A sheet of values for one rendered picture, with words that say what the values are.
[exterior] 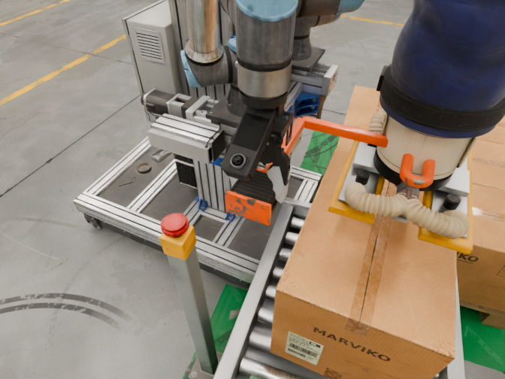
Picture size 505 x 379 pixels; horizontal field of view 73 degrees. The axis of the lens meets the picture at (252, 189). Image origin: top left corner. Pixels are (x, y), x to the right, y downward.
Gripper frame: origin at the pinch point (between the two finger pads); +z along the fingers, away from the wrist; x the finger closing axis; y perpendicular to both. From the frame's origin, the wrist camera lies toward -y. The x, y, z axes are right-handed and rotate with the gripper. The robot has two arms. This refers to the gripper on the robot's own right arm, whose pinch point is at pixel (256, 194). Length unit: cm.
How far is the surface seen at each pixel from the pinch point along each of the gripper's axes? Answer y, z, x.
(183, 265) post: -0.5, 35.5, 20.9
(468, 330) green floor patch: 68, 125, -87
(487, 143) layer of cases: 152, 71, -75
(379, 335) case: 0.1, 32.9, -30.2
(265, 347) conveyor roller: 1, 71, -3
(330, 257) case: 14.2, 30.5, -15.0
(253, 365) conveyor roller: -6, 70, -2
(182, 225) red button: 2.2, 21.4, 20.7
